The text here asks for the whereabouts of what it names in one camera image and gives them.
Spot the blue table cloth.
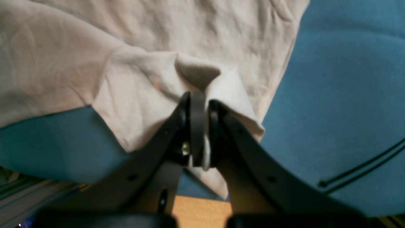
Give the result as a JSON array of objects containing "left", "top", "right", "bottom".
[{"left": 0, "top": 0, "right": 405, "bottom": 217}]

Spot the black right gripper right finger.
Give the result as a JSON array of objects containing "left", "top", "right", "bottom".
[{"left": 208, "top": 100, "right": 358, "bottom": 219}]

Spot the aluminium frame rail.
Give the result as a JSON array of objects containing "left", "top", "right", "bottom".
[{"left": 0, "top": 175, "right": 87, "bottom": 228}]

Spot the beige T-shirt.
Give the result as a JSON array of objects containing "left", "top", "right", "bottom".
[{"left": 1, "top": 0, "right": 309, "bottom": 184}]

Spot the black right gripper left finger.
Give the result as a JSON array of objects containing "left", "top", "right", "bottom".
[{"left": 50, "top": 92, "right": 205, "bottom": 215}]

